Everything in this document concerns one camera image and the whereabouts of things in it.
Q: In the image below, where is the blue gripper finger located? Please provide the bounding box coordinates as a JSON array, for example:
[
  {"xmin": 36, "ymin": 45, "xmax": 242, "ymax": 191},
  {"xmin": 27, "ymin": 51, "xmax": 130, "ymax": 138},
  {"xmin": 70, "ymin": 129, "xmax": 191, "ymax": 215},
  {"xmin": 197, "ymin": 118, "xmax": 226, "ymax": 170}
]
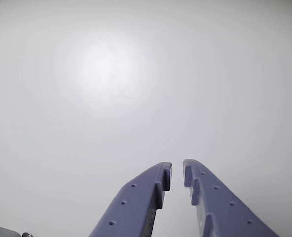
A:
[
  {"xmin": 88, "ymin": 162, "xmax": 173, "ymax": 237},
  {"xmin": 183, "ymin": 159, "xmax": 280, "ymax": 237}
]

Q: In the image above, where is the grey plastic container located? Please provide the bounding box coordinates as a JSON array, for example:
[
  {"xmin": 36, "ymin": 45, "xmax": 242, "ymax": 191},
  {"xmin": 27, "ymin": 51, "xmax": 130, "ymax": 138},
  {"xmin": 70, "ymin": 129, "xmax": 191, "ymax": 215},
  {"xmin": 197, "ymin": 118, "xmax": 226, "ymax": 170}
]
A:
[{"xmin": 0, "ymin": 221, "xmax": 22, "ymax": 237}]

